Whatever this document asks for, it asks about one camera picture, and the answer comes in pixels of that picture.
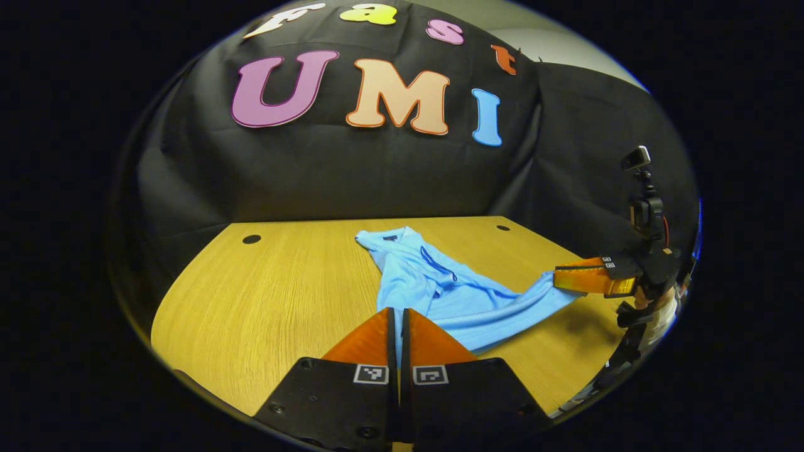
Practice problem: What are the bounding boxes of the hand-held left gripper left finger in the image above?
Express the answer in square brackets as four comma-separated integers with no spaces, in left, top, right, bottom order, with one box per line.
[254,308,399,449]

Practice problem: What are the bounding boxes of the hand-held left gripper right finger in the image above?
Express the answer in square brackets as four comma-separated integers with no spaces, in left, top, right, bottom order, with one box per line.
[401,308,553,443]

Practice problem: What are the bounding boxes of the light blue T-shirt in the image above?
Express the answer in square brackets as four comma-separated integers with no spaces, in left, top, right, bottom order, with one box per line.
[355,226,588,365]

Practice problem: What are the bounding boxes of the black backdrop cloth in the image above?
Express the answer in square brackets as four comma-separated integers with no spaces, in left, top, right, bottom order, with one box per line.
[110,0,698,315]

